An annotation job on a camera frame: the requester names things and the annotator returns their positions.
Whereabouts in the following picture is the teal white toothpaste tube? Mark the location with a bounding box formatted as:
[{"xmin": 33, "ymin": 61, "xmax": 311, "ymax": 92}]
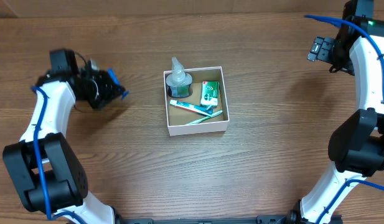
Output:
[{"xmin": 169, "ymin": 100, "xmax": 213, "ymax": 116}]

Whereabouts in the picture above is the green soap bar pack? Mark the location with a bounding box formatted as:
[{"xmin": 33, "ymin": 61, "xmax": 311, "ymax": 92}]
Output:
[{"xmin": 200, "ymin": 81, "xmax": 220, "ymax": 108}]

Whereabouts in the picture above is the pink open cardboard box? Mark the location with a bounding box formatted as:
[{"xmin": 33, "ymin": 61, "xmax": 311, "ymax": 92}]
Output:
[{"xmin": 164, "ymin": 67, "xmax": 230, "ymax": 136}]

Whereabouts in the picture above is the blue disposable razor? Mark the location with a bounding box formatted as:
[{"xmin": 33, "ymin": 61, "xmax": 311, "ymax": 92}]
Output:
[{"xmin": 108, "ymin": 68, "xmax": 129, "ymax": 100}]

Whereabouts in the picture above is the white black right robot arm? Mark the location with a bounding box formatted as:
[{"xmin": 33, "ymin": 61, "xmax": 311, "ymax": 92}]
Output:
[{"xmin": 282, "ymin": 0, "xmax": 384, "ymax": 224}]

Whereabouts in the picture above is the green white toothbrush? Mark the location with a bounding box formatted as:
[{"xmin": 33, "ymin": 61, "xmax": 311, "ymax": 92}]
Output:
[{"xmin": 187, "ymin": 110, "xmax": 223, "ymax": 125}]

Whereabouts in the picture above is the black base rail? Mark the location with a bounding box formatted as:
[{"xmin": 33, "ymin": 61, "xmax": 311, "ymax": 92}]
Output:
[{"xmin": 121, "ymin": 215, "xmax": 286, "ymax": 224}]

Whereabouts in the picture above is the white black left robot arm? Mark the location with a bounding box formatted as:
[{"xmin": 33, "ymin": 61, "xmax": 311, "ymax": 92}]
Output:
[{"xmin": 2, "ymin": 49, "xmax": 129, "ymax": 223}]

